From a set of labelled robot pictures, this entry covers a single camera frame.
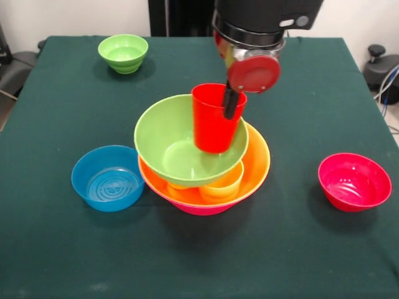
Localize large green bowl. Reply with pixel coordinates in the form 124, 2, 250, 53
133, 93, 249, 189

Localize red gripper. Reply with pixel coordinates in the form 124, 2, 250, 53
213, 29, 282, 120

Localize large orange bowl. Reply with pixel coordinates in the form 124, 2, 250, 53
138, 121, 271, 207

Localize large pink bowl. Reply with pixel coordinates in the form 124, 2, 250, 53
143, 173, 271, 216

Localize black cabinet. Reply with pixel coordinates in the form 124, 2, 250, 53
148, 0, 218, 37

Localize black equipment base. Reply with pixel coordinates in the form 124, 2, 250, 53
363, 44, 399, 93

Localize yellow cup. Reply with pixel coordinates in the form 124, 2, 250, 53
167, 181, 191, 191
198, 160, 245, 202

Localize blue bowl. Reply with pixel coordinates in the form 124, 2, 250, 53
71, 145, 146, 213

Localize red cup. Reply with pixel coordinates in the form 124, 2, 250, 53
191, 83, 248, 154

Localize dark green tablecloth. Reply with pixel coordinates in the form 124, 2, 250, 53
0, 36, 399, 299

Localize red bowl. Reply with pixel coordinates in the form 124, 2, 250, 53
317, 152, 393, 213

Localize black chair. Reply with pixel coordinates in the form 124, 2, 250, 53
0, 21, 47, 100

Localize small green bowl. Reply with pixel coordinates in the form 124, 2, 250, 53
97, 34, 149, 75

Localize blue and white cables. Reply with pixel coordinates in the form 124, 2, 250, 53
373, 64, 399, 107

